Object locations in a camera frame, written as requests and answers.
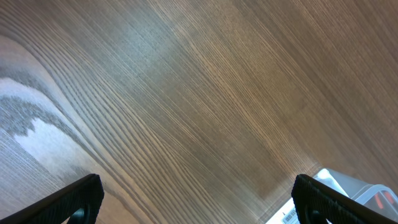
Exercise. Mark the red handled snips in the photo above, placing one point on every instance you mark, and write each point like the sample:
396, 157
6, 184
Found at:
385, 200

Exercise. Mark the clear plastic container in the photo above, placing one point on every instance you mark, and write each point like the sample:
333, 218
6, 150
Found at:
355, 189

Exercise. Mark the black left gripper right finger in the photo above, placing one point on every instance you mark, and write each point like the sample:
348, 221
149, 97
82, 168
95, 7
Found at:
316, 203

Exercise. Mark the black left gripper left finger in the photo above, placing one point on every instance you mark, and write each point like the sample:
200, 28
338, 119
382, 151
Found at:
78, 202

